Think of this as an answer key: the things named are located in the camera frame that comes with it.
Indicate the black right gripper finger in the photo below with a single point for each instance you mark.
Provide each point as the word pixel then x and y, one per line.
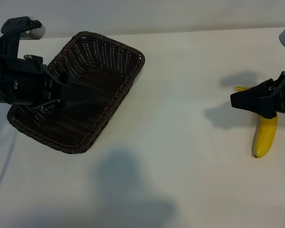
pixel 263 87
pixel 254 102

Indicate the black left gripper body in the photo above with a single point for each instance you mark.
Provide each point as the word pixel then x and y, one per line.
pixel 26 80

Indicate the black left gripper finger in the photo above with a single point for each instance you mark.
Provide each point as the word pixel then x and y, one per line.
pixel 70 80
pixel 76 96

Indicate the dark brown wicker basket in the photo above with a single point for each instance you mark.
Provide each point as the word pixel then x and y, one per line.
pixel 102 71

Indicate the yellow banana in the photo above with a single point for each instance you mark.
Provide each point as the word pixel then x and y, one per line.
pixel 264 135

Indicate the black left camera bracket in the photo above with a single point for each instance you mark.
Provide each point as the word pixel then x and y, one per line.
pixel 9 47

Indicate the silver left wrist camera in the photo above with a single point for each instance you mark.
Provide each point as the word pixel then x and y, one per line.
pixel 38 33

